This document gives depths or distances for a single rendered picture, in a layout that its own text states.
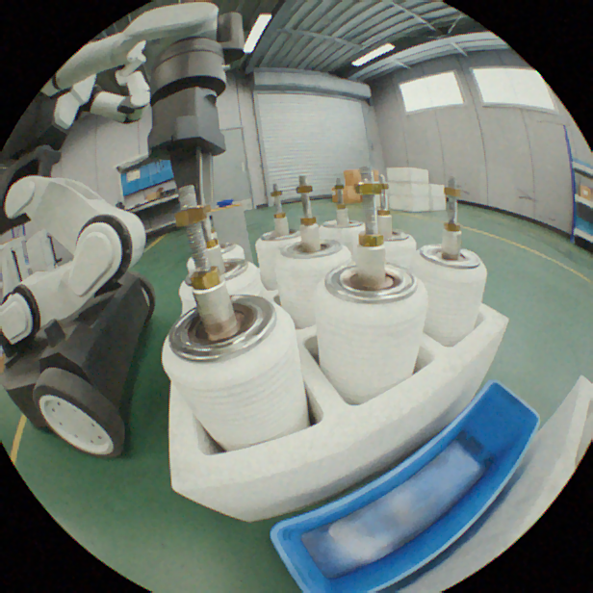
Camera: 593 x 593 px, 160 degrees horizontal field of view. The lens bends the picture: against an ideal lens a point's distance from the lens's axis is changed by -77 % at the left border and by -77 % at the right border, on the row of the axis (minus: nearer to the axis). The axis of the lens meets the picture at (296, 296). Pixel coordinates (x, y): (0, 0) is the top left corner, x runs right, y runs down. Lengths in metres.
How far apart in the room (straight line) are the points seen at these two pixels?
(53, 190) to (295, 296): 0.53
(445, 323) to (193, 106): 0.32
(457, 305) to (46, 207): 0.70
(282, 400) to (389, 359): 0.08
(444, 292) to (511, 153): 5.16
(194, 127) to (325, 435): 0.26
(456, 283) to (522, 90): 5.53
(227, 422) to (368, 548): 0.25
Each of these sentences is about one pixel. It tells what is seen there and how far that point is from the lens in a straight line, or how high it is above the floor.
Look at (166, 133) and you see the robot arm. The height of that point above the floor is 0.40.
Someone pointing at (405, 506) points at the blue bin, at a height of 0.00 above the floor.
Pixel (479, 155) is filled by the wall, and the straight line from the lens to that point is 5.56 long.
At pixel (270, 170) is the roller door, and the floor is 0.85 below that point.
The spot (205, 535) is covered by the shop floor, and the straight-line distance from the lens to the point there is 0.36.
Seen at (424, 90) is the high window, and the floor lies 3.01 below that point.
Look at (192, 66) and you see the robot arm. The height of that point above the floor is 0.48.
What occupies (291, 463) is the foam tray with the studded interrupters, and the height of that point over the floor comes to 0.18.
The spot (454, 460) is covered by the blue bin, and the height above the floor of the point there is 0.00.
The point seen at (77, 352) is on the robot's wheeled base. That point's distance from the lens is 0.43.
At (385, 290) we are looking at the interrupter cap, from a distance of 0.16.
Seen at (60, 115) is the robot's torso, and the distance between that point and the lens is 0.70.
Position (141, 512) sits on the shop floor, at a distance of 0.43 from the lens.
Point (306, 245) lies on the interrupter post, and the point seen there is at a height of 0.26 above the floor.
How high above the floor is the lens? 0.33
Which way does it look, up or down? 27 degrees down
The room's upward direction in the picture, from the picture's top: 8 degrees counter-clockwise
